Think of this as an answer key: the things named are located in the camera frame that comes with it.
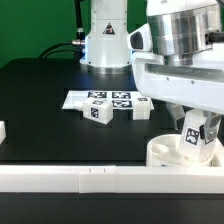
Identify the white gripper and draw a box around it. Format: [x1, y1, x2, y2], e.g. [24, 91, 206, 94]
[127, 24, 224, 144]

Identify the white round stool seat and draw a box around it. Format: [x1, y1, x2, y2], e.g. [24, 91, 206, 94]
[146, 134, 224, 167]

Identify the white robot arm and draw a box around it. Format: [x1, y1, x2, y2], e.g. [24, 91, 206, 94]
[81, 0, 224, 142]

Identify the white paper with tags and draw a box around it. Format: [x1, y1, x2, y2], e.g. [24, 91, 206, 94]
[61, 90, 155, 110]

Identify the white left fence block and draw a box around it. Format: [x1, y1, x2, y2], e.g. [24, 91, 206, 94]
[0, 121, 6, 144]

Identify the black cable bundle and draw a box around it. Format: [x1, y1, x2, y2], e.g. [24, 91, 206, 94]
[38, 39, 86, 60]

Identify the white front fence wall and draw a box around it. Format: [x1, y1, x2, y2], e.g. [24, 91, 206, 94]
[0, 165, 224, 194]

